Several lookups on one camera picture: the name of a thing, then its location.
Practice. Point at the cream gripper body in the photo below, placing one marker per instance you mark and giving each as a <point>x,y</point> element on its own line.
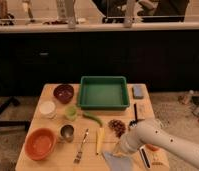
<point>117,152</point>

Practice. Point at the blue grey towel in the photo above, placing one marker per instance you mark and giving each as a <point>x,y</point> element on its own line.
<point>118,163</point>

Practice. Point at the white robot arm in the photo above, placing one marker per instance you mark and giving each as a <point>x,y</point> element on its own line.
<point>149,131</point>

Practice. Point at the dark maroon bowl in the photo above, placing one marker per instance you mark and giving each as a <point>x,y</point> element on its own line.
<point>64,93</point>

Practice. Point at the red orange bowl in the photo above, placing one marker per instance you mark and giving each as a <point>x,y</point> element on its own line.
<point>40,144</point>

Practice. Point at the brown grape bunch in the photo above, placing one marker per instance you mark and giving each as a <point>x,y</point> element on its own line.
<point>118,127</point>

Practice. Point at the black spatula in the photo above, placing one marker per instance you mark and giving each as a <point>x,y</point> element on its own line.
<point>133,122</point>

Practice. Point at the silver fork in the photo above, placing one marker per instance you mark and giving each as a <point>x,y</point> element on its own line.
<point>80,151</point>

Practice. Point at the green chili pepper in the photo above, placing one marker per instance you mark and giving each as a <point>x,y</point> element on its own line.
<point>93,117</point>

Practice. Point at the metal cup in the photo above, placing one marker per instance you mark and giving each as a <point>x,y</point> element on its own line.
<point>67,133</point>

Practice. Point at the green plastic tray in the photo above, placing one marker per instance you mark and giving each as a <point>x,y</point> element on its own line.
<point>103,93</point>

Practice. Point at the blue sponge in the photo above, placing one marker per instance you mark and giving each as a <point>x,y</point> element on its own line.
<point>137,92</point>

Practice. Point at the light green cup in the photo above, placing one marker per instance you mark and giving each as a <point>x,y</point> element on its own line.
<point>71,113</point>

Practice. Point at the black office chair base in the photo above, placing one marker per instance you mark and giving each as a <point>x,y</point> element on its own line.
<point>5,120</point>

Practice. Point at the white handled knife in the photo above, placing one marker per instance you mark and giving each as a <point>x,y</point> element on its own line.
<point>144,157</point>

